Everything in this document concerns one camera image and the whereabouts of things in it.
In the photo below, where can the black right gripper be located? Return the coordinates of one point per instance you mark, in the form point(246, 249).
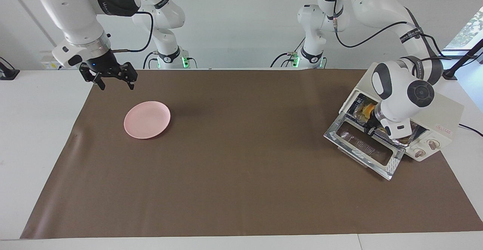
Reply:
point(103, 65)

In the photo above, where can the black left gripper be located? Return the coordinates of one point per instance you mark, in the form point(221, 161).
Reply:
point(376, 116)

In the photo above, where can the yellow ridged bread loaf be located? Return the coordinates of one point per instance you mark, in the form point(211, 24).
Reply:
point(366, 110)

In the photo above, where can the silver aluminium foil tray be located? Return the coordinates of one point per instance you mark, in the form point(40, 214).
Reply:
point(358, 101)

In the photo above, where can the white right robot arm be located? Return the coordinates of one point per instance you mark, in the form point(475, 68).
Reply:
point(71, 12)

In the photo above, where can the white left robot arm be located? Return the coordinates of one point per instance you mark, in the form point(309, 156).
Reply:
point(396, 91)

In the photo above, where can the glass oven door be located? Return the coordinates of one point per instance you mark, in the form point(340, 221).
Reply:
point(392, 165)

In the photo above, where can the round oven knob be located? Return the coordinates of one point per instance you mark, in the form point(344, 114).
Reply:
point(419, 152)
point(433, 143)

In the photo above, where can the cream toaster oven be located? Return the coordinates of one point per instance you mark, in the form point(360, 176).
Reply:
point(449, 114)

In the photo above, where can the pink round plate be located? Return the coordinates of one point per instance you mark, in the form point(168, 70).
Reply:
point(147, 119)

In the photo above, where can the window with green trees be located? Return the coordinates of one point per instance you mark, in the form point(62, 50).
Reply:
point(468, 29)

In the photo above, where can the brown table mat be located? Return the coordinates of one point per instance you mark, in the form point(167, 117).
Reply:
point(241, 167)

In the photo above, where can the white wall socket box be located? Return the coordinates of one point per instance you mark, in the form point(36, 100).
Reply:
point(49, 65)

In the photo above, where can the black camera stand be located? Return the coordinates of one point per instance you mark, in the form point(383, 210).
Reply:
point(462, 59)
point(7, 72)

